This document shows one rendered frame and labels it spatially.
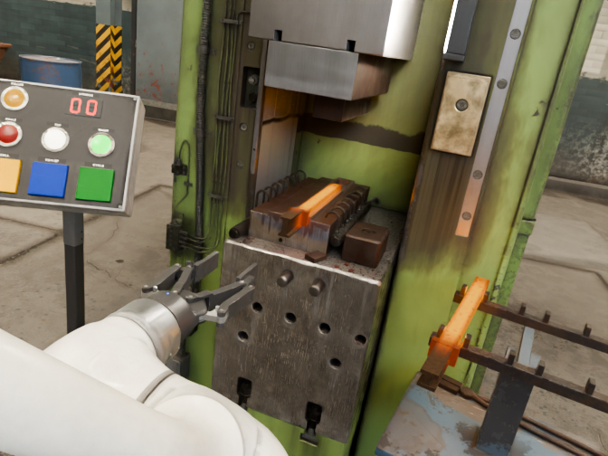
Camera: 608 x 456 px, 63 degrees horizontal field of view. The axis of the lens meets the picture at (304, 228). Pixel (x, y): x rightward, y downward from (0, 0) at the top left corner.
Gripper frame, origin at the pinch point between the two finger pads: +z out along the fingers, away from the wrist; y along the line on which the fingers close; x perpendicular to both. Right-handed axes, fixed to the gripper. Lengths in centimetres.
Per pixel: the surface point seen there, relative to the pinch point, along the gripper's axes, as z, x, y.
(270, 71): 35.0, 30.6, -11.2
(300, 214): 33.5, 0.9, 0.8
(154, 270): 158, -100, -123
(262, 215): 35.1, -2.2, -9.1
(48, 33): 561, 0, -603
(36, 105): 21, 16, -61
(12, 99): 18, 16, -66
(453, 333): 12.1, -5.9, 37.9
